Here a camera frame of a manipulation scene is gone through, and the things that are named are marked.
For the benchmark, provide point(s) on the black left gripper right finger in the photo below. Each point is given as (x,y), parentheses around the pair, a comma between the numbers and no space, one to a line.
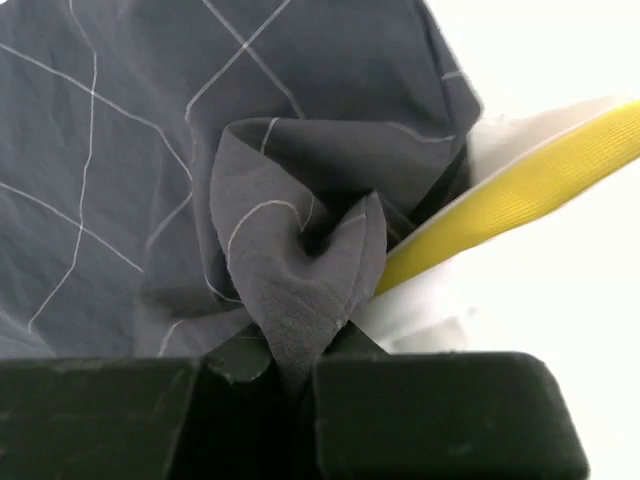
(446,415)

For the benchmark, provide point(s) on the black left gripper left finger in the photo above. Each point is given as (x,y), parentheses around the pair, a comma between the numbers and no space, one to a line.
(158,418)

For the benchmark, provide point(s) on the white pillow with yellow band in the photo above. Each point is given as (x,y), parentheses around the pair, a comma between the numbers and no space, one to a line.
(529,167)

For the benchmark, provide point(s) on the dark grey checked pillowcase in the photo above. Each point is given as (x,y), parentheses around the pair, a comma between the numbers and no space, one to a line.
(172,171)

